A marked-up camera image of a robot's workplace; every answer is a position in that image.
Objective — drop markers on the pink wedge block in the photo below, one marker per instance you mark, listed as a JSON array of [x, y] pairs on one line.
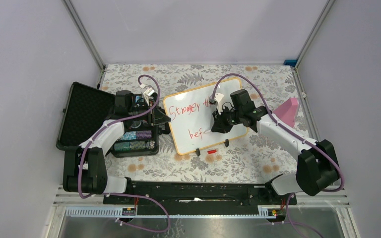
[[288, 111]]

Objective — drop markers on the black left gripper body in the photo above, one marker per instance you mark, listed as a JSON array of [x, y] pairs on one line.
[[148, 116]]

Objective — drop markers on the red marker cap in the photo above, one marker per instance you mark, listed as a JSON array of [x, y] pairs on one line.
[[212, 151]]

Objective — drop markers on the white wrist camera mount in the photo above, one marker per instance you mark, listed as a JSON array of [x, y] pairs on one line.
[[147, 92], [217, 100]]

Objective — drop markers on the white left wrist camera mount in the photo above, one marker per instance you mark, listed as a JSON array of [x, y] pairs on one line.
[[147, 92]]

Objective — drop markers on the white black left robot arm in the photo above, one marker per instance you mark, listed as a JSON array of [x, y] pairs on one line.
[[84, 169]]

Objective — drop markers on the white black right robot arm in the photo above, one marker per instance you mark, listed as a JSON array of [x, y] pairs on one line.
[[317, 166]]

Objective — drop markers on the blue corner bracket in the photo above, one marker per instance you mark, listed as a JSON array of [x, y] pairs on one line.
[[290, 62]]

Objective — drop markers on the black poker chip case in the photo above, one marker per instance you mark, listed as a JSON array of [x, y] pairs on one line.
[[87, 108]]

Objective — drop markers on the yellow framed whiteboard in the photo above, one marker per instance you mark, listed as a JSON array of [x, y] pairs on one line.
[[191, 115]]

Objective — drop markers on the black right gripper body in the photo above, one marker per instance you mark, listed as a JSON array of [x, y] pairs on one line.
[[228, 118]]

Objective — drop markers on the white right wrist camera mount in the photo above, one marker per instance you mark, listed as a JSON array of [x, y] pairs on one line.
[[217, 100]]

